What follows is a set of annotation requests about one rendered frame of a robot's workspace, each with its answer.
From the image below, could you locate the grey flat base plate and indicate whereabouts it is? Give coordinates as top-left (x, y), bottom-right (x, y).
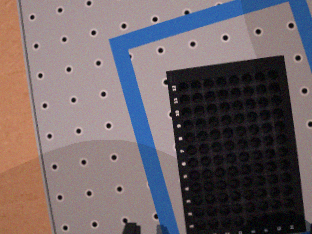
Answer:
top-left (16, 0), bottom-right (312, 234)

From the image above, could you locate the black well plate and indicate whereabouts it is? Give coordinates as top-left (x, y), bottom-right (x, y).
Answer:
top-left (166, 55), bottom-right (306, 234)

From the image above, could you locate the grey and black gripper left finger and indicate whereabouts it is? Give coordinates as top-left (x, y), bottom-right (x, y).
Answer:
top-left (122, 222), bottom-right (141, 234)

